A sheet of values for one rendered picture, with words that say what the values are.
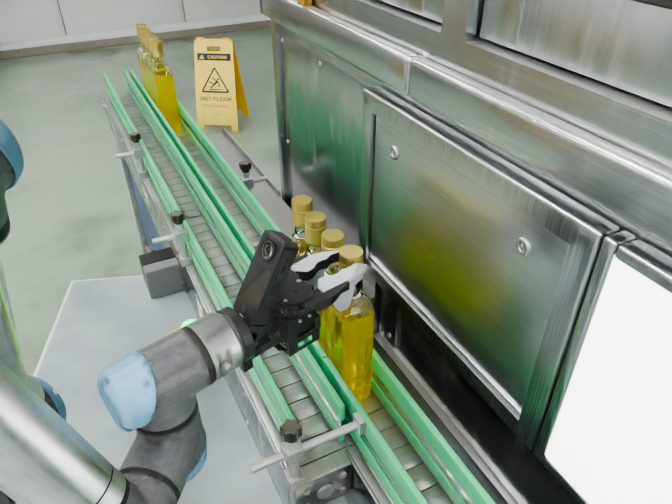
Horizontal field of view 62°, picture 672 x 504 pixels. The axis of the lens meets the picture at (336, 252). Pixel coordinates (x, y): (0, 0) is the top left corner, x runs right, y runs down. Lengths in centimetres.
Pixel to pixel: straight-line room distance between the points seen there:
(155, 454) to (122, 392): 9
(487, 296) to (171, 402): 41
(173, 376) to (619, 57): 55
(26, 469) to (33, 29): 611
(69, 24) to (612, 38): 618
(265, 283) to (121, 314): 76
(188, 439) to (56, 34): 604
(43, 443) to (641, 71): 63
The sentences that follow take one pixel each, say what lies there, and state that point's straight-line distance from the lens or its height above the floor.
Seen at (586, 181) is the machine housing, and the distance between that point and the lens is 60.
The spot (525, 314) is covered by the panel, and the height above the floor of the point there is 116.
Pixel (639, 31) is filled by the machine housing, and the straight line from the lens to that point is 60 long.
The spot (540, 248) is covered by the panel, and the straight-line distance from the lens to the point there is 67.
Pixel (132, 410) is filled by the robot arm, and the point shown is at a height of 115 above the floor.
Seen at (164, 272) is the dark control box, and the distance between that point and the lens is 137.
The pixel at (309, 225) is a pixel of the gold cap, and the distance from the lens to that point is 86.
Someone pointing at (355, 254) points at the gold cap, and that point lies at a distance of 77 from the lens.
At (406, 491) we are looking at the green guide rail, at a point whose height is 95.
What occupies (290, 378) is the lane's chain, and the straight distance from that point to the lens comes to 100.
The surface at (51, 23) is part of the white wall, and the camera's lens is 656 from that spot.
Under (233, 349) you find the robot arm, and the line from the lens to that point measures 67.
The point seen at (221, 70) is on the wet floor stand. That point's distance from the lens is 413.
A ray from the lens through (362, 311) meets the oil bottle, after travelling 82.
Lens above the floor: 162
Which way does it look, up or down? 35 degrees down
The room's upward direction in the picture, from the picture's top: straight up
